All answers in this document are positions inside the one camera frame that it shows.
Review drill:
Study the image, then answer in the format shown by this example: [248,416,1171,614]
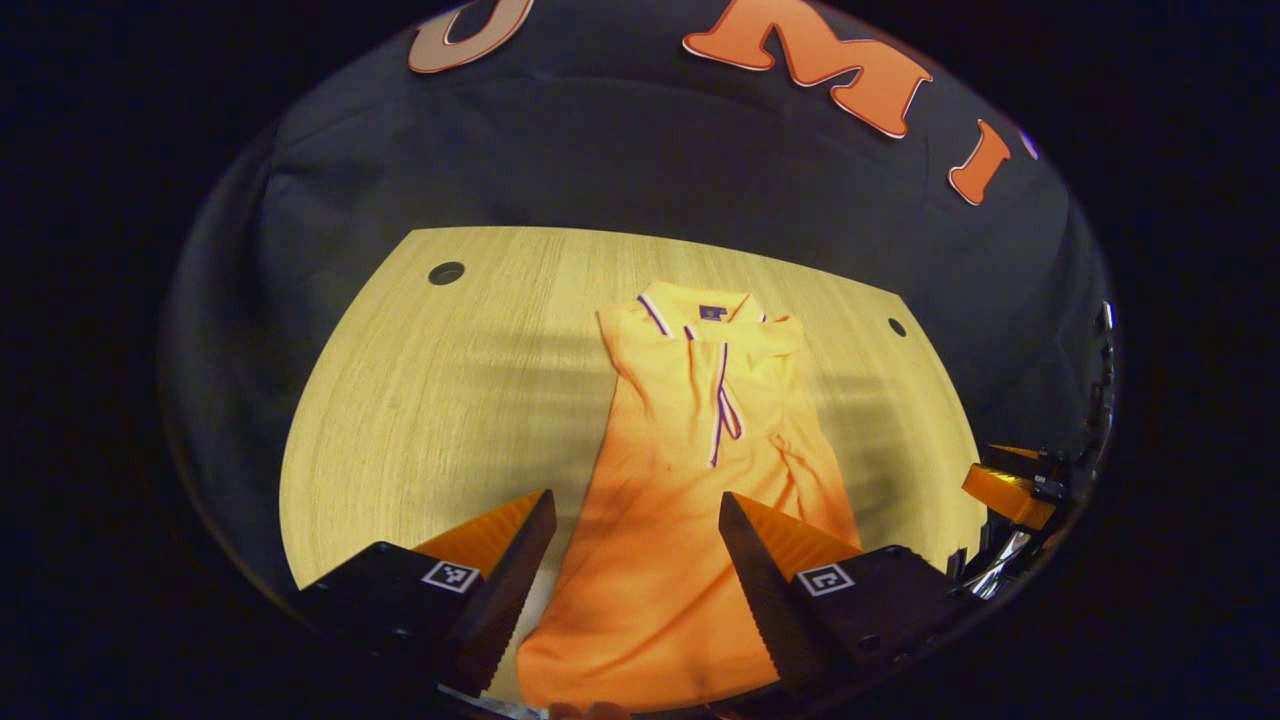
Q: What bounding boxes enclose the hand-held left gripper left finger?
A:
[290,489,558,698]

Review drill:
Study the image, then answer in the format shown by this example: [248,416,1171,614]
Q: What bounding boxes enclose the orange T-shirt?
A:
[515,282,863,711]

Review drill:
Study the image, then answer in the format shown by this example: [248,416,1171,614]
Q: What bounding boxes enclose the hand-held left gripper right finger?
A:
[718,491,966,701]

